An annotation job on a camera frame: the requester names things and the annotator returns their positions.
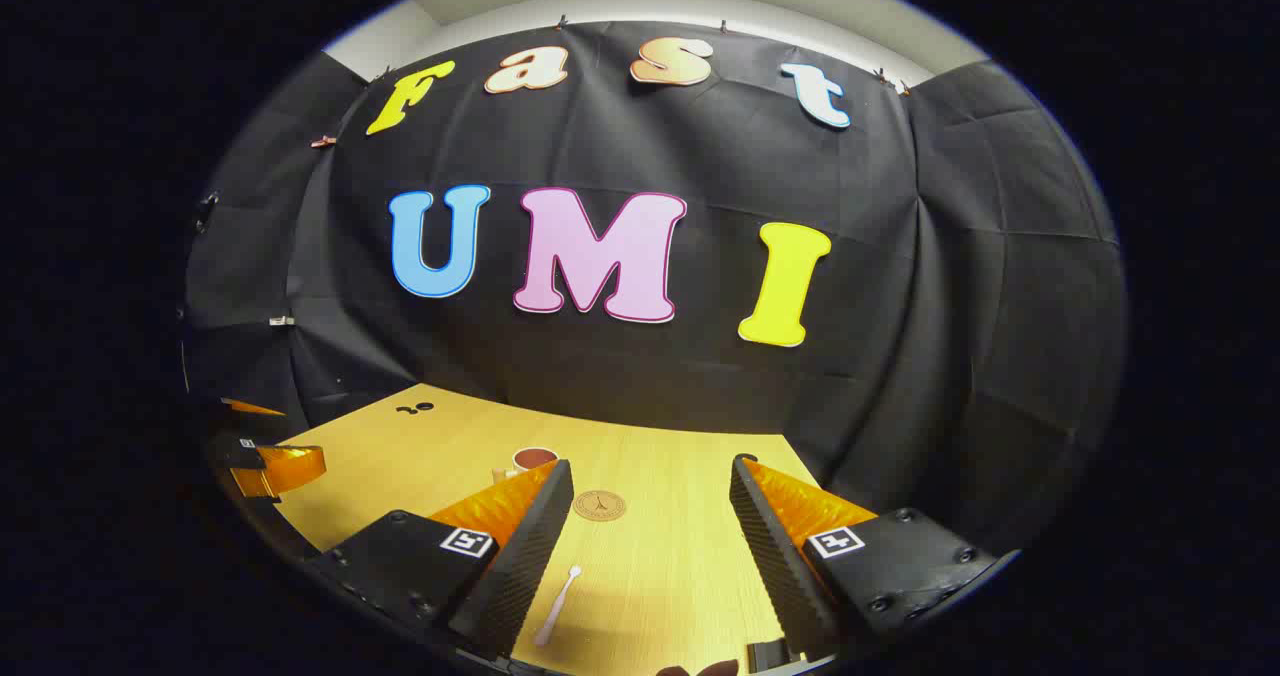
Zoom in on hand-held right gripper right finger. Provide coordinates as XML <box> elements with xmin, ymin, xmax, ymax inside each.
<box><xmin>729</xmin><ymin>454</ymin><xmax>1004</xmax><ymax>660</ymax></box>

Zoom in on black backdrop cloth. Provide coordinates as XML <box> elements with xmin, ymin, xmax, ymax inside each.
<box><xmin>180</xmin><ymin>18</ymin><xmax>1129</xmax><ymax>557</ymax></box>

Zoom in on wooden desktop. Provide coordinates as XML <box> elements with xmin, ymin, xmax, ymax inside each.
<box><xmin>270</xmin><ymin>384</ymin><xmax>836</xmax><ymax>675</ymax></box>

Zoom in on round brown coaster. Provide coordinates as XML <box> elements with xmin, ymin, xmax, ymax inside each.
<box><xmin>573</xmin><ymin>490</ymin><xmax>628</xmax><ymax>523</ymax></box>

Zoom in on white toothbrush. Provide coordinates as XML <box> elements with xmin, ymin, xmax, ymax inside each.
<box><xmin>533</xmin><ymin>565</ymin><xmax>583</xmax><ymax>648</ymax></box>

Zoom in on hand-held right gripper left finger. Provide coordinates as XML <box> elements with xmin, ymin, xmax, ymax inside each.
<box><xmin>305</xmin><ymin>459</ymin><xmax>575</xmax><ymax>660</ymax></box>

